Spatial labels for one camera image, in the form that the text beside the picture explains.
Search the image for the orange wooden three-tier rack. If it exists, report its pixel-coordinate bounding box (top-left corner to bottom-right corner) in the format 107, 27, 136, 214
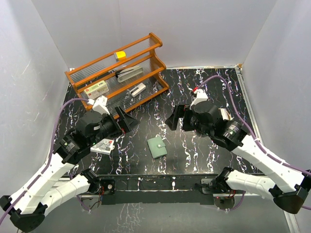
65, 33, 169, 118

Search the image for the white staples box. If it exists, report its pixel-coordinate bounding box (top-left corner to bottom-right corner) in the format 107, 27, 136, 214
84, 81, 109, 100

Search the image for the yellow grey tape measure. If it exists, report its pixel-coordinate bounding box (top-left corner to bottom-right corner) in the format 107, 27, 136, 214
114, 51, 127, 61

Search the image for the small white stapler remover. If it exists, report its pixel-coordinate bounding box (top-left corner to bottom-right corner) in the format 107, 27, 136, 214
130, 83, 146, 97

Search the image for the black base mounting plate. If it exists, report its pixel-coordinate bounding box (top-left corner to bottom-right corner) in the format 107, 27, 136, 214
100, 174, 242, 205

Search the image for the aluminium frame rail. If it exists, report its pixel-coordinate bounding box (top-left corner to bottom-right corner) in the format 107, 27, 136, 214
235, 64, 301, 233

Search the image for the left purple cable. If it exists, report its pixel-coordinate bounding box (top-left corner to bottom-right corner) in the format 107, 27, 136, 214
0, 98, 94, 225

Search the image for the grey black stapler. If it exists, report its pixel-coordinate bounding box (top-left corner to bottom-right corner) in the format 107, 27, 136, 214
115, 65, 143, 83

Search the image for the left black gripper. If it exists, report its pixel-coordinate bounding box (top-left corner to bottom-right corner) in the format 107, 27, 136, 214
89, 105, 140, 146

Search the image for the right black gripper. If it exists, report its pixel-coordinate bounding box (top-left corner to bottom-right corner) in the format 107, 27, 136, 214
166, 104, 213, 137

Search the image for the purple cable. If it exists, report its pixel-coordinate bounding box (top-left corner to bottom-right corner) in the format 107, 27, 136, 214
0, 98, 94, 225
193, 74, 311, 211

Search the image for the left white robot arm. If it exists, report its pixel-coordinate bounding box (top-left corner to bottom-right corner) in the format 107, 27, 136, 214
0, 99, 139, 233

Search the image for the stack of cards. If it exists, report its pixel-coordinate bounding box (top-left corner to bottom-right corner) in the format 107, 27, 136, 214
219, 108, 232, 121

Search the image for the white paper card with code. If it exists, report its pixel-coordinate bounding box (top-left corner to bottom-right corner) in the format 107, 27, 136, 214
90, 139, 115, 155

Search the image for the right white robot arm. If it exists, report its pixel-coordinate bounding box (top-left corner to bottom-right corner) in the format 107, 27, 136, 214
165, 89, 311, 214

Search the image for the green card holder wallet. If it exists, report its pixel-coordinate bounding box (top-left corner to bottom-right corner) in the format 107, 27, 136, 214
147, 136, 167, 159

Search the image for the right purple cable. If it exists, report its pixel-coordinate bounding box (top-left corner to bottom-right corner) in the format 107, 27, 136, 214
193, 74, 311, 211

